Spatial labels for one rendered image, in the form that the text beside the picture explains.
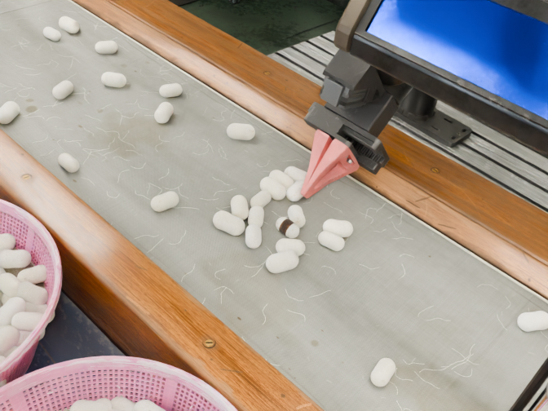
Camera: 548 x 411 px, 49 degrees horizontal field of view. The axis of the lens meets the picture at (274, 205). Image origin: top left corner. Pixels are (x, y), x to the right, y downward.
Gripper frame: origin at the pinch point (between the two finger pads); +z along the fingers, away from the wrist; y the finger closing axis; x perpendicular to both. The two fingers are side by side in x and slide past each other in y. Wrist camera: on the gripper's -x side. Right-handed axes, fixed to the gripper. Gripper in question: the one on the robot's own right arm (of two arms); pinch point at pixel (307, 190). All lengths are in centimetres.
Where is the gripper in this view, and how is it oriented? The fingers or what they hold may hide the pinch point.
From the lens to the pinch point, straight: 73.9
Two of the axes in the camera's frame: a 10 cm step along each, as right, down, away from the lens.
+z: -6.0, 8.0, -0.3
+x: 3.5, 2.9, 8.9
